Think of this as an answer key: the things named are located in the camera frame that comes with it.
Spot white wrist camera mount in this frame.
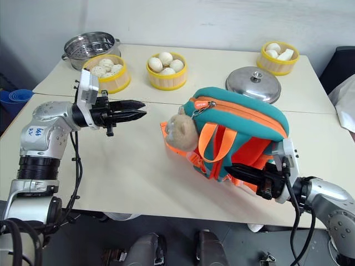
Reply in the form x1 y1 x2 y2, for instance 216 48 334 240
75 69 100 130
271 137 300 204

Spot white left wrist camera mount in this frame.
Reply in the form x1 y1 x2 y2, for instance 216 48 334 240
75 69 100 130

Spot stainless steel steamer pot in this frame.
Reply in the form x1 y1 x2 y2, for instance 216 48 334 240
61 32 122 70

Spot blue plastic containers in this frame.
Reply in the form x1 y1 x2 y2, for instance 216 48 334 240
0 89 34 111

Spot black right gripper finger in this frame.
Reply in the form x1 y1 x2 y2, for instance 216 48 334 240
224 167 263 192
232 163 267 178

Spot long white steamed bun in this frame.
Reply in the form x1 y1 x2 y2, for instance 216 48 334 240
277 48 294 61

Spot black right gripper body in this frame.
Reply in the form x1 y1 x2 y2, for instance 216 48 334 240
256 162 286 200

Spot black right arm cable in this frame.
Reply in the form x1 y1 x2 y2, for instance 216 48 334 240
280 155 317 266

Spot black chair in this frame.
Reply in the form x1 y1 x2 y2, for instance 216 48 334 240
318 45 355 95

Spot dark rounded shape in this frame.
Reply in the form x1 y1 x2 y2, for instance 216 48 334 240
197 230 230 266
130 232 167 266

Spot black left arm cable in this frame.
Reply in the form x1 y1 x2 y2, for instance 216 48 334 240
59 130 84 225

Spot white plastic bag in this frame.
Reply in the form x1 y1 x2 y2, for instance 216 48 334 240
328 76 355 132

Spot orange and teal backpack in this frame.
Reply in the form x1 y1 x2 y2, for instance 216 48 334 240
160 86 289 192

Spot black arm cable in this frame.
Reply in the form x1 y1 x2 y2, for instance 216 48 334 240
280 155 317 266
59 130 84 225

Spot beige plush toy pendant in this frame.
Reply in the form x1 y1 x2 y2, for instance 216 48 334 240
165 112 199 152

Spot yellow-rimmed basket with speckled buns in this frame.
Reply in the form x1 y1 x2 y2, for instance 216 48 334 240
83 54 131 94

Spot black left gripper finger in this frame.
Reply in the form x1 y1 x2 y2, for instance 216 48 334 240
111 110 148 125
109 100 146 111

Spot stainless steel pot lid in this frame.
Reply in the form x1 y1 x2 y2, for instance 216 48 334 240
225 65 282 105

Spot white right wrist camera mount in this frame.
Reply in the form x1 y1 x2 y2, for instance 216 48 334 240
271 137 300 204

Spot yellow-rimmed basket with long buns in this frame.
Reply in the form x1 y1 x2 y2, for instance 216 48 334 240
256 41 300 76

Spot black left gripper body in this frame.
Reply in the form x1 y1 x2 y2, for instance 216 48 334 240
90 90 117 137

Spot black torso cable bundle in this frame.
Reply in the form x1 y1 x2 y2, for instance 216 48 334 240
0 218 44 266

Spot yellow-rimmed basket with round buns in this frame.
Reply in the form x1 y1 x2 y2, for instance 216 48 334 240
146 52 188 91

